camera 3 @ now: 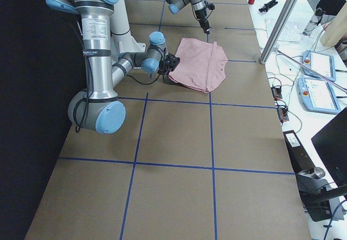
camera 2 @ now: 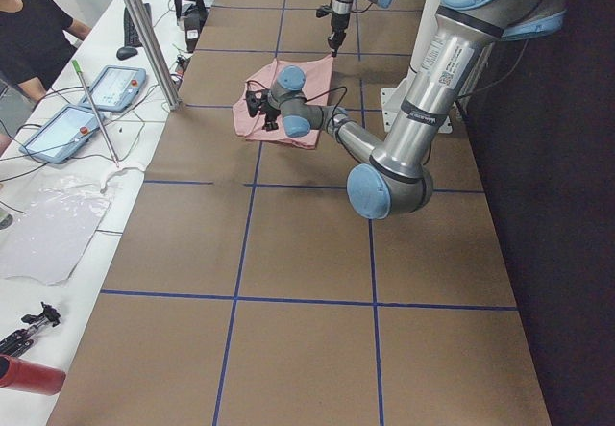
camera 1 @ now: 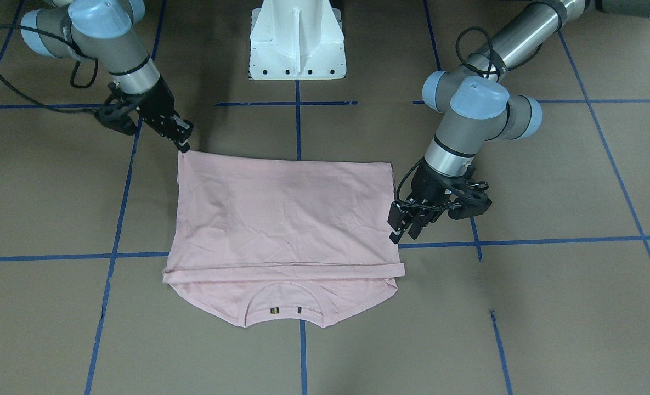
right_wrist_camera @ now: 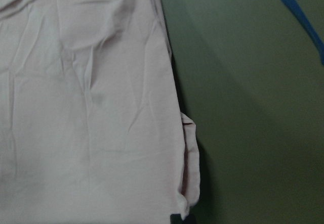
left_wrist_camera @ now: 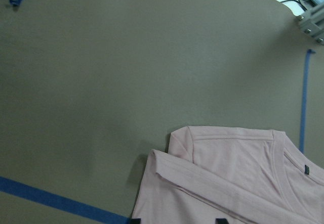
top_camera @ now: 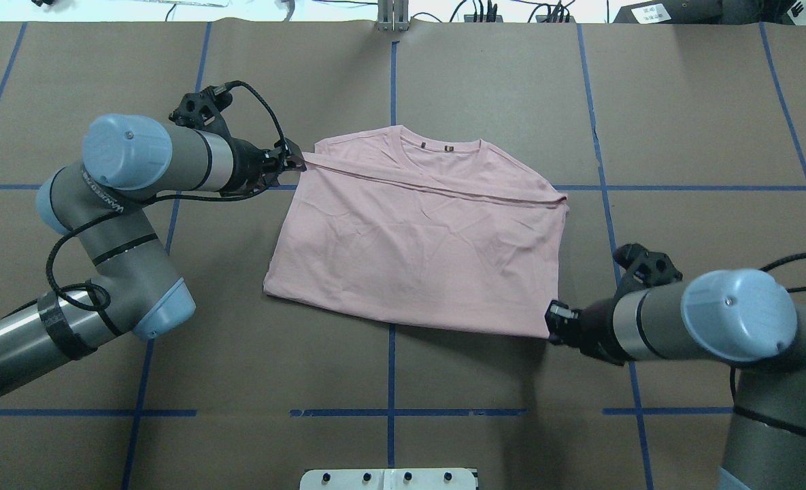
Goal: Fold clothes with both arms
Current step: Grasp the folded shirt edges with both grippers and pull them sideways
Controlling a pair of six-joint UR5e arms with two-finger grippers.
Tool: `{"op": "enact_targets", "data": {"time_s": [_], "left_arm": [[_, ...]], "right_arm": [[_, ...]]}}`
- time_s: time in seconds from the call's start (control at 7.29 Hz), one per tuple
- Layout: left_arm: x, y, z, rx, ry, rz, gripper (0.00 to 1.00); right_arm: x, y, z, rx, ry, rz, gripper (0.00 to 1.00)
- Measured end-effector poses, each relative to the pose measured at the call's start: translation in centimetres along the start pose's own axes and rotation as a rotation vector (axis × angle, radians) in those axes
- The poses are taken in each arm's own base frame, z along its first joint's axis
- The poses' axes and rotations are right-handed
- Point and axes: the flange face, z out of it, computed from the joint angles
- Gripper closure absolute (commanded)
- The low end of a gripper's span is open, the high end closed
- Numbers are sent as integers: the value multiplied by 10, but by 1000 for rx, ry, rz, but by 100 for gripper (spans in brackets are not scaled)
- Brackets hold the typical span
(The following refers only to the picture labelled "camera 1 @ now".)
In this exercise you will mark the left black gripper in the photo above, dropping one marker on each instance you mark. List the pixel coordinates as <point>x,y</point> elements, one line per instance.
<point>428,185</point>

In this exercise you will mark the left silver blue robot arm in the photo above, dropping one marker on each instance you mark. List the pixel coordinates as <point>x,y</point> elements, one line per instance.
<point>476,108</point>

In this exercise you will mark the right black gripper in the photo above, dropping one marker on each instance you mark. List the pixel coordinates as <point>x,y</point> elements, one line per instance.
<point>157,102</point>

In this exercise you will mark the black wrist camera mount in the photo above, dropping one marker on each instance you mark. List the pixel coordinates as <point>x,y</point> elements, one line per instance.
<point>114,111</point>
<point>471,198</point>

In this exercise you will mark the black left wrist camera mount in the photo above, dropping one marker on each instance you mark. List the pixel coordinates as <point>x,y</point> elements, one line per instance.
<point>471,198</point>

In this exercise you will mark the pink snoopy t-shirt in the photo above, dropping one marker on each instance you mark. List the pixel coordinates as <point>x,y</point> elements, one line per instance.
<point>258,240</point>

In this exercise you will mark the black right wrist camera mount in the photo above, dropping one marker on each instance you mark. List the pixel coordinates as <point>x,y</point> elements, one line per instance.
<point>114,111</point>

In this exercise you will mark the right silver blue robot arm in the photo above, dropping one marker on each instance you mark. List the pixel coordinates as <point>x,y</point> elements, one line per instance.
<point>103,31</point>

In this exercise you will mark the white pedestal column base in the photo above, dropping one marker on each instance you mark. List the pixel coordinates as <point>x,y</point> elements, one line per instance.
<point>297,40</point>

